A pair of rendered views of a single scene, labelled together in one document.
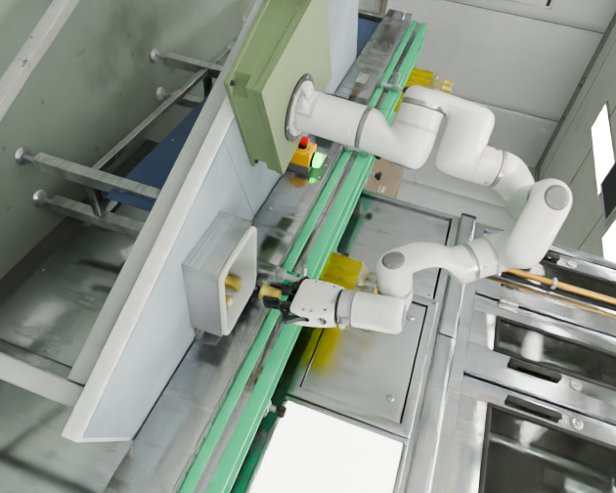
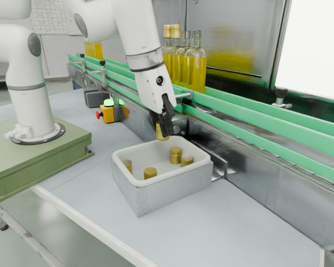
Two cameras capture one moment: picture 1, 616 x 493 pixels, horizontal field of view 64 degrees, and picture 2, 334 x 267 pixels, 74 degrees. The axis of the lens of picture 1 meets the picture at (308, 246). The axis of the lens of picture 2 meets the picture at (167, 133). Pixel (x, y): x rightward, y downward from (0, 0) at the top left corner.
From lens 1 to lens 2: 0.66 m
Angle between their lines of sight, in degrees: 21
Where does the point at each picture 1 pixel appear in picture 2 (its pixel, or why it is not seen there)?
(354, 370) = (240, 33)
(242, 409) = (277, 135)
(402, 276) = (87, 9)
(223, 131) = (43, 192)
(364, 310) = (131, 39)
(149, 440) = (322, 232)
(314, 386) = (259, 64)
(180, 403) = (279, 196)
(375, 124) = (8, 77)
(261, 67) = not seen: outside the picture
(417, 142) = (0, 38)
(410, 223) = not seen: hidden behind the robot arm
